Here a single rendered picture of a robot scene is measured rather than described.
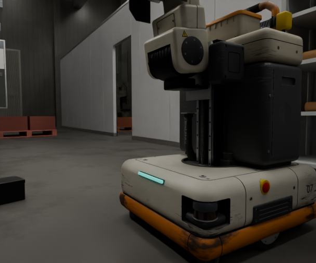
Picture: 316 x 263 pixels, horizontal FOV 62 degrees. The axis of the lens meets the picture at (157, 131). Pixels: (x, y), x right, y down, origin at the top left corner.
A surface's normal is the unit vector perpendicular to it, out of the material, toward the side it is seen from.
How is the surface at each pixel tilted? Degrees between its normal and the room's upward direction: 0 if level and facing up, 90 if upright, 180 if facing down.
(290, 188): 90
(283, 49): 90
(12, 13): 90
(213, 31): 92
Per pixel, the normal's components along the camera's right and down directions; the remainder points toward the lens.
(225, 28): -0.84, 0.07
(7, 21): 0.53, 0.05
